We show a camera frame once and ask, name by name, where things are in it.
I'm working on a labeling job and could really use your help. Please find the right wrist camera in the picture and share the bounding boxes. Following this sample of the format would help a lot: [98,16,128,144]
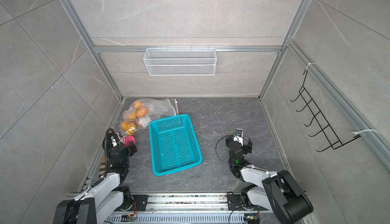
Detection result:
[233,128,243,147]

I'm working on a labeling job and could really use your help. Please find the white mesh wall basket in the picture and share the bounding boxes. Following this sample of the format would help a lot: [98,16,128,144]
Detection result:
[143,47,217,76]

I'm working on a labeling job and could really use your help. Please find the large yellow potato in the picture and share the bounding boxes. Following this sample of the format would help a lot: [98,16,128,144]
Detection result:
[127,111,137,121]

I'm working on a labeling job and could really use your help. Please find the clear plastic bag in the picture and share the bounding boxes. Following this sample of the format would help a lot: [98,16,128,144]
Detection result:
[122,98,176,121]
[119,116,152,136]

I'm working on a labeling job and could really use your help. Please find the teal plastic basket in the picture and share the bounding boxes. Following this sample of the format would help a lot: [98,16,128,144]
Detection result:
[149,114,203,176]

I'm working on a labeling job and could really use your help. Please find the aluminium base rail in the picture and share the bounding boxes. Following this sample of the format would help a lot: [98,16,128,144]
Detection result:
[66,192,314,224]

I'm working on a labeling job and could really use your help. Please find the wrinkled orange potato bottom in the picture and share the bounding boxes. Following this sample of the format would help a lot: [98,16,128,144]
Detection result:
[133,100,143,109]

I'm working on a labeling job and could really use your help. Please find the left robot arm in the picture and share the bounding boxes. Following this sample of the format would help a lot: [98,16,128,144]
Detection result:
[52,139,137,224]

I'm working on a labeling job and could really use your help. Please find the black corrugated cable hose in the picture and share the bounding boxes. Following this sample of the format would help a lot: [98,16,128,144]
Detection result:
[102,127,115,179]

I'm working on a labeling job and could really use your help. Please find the pink plush doll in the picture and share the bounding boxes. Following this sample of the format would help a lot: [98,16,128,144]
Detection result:
[103,128,136,147]

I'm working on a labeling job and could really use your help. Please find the smooth brown potato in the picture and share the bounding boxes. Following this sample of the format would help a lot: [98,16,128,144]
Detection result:
[120,121,129,130]

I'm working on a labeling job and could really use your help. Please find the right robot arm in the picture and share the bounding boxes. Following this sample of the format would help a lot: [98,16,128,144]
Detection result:
[225,135,314,224]

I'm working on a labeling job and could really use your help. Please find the plaid fabric pouch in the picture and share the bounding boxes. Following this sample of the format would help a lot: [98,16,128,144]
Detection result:
[99,156,106,178]

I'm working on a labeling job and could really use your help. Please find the black wire hook rack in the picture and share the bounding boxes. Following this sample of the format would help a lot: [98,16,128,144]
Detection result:
[289,71,361,152]

